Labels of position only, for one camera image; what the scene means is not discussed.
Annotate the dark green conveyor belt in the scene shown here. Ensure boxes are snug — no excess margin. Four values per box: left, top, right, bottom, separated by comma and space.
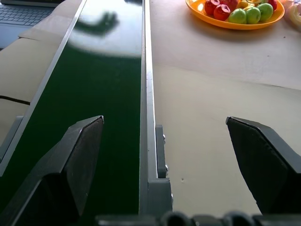
0, 0, 144, 226

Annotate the orange plastic fruit plate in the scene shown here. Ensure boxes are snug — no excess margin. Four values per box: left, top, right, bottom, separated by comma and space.
185, 0, 286, 31

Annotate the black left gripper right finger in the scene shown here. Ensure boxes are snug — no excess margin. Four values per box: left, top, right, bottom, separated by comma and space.
225, 116, 301, 216

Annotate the green toy apple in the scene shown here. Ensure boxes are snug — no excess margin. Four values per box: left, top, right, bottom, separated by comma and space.
257, 2, 274, 23
245, 7, 262, 24
228, 8, 247, 24

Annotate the clear bag with yellow item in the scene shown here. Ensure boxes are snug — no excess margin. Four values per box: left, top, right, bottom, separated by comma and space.
283, 0, 301, 31

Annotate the grey laptop computer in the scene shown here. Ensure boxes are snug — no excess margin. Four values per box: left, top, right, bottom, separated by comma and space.
0, 0, 65, 51

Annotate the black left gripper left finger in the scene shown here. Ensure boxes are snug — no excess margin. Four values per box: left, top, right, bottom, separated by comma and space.
0, 115, 104, 226

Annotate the red toy apple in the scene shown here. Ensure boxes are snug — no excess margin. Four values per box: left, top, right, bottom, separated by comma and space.
213, 4, 232, 22
220, 0, 239, 12
204, 0, 222, 16

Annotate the grey conveyor side rail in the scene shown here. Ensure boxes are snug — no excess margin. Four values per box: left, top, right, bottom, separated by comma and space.
138, 0, 158, 216
0, 0, 88, 177

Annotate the grey conveyor support bracket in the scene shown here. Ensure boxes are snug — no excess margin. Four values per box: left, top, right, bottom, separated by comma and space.
147, 124, 174, 216

